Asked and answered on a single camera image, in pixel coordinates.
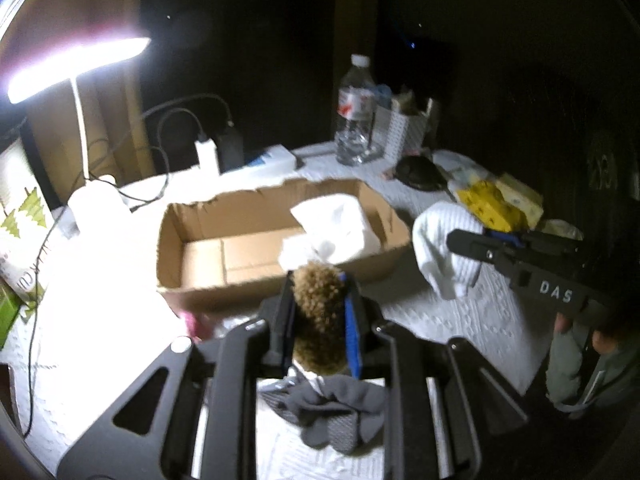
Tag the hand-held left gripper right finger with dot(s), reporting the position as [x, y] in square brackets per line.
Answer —
[353, 332]

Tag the white patterned paper box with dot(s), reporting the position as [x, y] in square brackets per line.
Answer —
[402, 125]

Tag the white desk lamp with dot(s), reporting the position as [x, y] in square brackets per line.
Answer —
[80, 67]

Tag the green box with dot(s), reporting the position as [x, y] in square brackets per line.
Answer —
[7, 315]

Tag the brown fuzzy plush cloth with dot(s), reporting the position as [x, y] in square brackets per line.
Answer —
[318, 315]

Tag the white charger block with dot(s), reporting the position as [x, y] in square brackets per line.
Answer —
[207, 155]

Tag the white and blue small box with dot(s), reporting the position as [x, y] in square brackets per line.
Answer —
[272, 158]

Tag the pink small item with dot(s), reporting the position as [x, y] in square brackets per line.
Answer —
[191, 325]

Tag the white cloth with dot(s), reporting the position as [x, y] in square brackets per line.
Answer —
[335, 225]

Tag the blue small item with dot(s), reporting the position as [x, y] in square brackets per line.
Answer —
[500, 236]

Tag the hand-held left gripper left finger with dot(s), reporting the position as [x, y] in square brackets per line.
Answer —
[288, 317]

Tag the person's right hand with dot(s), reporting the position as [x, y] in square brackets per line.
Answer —
[606, 344]

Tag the grey sock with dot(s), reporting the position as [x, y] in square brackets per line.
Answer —
[325, 410]

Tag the clear plastic water bottle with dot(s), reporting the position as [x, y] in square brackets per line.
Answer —
[356, 110]

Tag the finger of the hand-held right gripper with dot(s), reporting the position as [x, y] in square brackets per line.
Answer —
[480, 246]
[547, 242]

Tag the white embossed table cover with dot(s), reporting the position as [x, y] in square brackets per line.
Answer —
[470, 325]

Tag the cardboard box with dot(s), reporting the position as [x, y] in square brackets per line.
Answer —
[210, 265]

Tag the white knitted sock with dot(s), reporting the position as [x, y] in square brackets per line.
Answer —
[445, 250]

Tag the black round pouch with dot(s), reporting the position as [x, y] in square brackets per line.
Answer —
[419, 172]

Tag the pale yellow tissue packet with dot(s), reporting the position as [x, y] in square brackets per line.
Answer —
[522, 195]

